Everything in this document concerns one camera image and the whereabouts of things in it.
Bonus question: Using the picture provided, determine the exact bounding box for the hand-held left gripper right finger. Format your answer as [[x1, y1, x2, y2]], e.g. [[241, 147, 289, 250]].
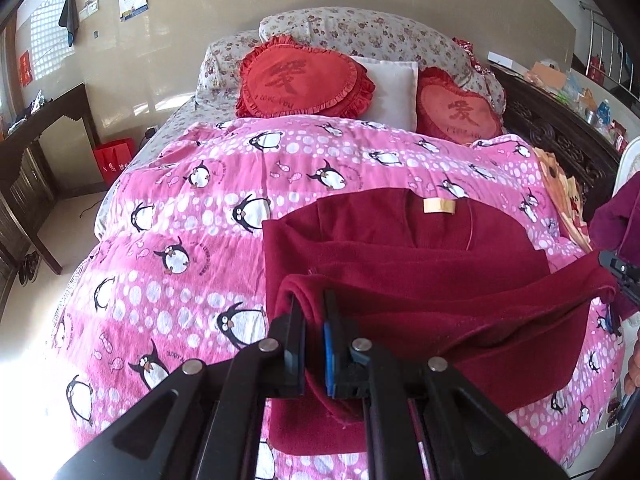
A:
[[322, 290, 568, 480]]

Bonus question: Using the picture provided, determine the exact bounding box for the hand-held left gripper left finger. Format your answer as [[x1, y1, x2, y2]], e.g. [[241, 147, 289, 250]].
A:
[[55, 295, 307, 480]]

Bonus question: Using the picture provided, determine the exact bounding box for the dark red fleece garment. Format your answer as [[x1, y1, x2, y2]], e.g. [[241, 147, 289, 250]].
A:
[[261, 187, 621, 456]]

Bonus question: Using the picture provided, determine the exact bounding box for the person's right hand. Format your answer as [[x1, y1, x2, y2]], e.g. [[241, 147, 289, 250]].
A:
[[624, 330, 640, 397]]

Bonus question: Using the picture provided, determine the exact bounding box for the magenta fleece blanket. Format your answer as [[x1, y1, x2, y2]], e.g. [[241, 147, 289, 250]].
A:
[[590, 172, 640, 251]]

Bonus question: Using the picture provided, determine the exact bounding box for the white chair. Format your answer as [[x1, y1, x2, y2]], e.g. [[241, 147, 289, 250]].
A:
[[616, 135, 640, 198]]

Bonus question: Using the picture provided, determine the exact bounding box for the dark carved wooden headboard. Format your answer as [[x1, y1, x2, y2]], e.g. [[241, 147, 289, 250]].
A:
[[487, 62, 622, 223]]

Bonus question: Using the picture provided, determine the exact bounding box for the pink penguin blanket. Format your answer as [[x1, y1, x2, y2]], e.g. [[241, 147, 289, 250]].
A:
[[47, 115, 631, 480]]

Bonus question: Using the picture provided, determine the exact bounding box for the orange cardboard piece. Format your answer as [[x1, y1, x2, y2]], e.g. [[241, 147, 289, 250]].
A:
[[529, 60, 569, 89]]

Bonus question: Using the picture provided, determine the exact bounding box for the red ruffled heart cushion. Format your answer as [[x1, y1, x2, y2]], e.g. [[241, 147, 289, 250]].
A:
[[414, 66, 506, 147], [234, 35, 377, 122]]

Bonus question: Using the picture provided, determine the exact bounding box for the red paper bag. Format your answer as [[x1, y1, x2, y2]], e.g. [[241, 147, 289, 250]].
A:
[[92, 138, 137, 186]]

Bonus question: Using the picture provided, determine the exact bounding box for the pair of shoes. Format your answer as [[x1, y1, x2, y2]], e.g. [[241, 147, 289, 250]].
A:
[[19, 251, 42, 287]]

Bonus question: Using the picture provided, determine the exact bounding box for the white pillow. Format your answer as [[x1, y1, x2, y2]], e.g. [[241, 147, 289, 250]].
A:
[[351, 55, 420, 132]]

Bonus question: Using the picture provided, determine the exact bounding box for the small floral pillow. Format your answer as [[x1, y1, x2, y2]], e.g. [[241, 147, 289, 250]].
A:
[[194, 31, 263, 108]]

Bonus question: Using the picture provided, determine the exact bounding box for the dark wooden desk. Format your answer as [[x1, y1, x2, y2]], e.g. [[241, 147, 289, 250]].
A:
[[0, 82, 99, 277]]

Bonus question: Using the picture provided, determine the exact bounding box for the large floral pillow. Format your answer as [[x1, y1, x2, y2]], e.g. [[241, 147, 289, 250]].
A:
[[258, 6, 507, 126]]

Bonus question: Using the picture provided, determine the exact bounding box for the dark hanging cloth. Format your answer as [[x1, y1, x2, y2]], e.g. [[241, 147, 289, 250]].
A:
[[58, 0, 81, 47]]

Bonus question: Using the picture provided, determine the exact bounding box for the metal rail rack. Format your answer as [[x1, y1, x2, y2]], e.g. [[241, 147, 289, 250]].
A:
[[580, 0, 640, 103]]

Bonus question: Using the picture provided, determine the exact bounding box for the dark floor cable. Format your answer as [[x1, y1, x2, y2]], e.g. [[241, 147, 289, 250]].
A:
[[79, 199, 109, 222]]

